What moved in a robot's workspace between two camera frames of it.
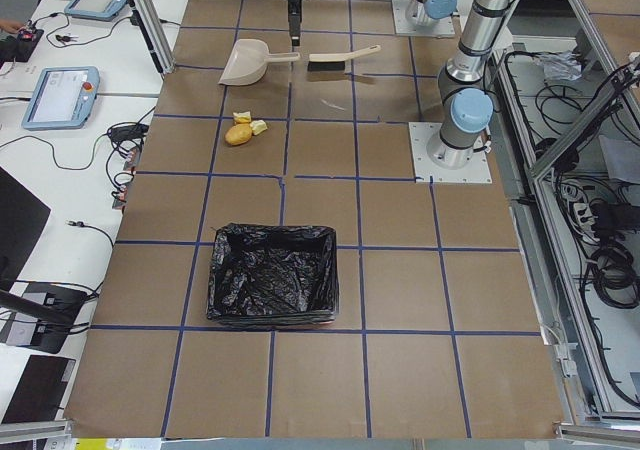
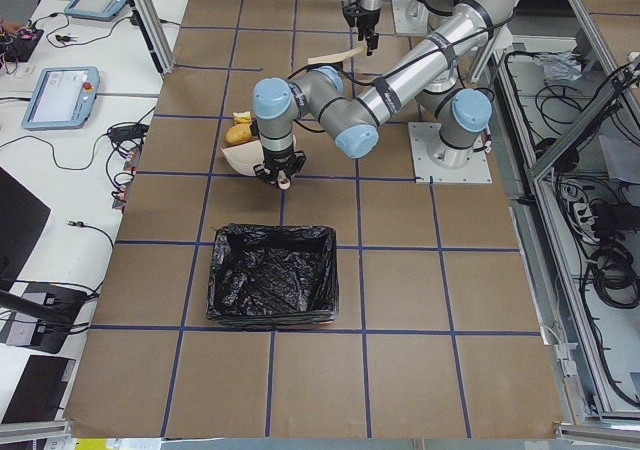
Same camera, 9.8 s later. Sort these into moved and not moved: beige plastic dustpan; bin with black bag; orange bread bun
Moved: beige plastic dustpan
Not moved: orange bread bun; bin with black bag
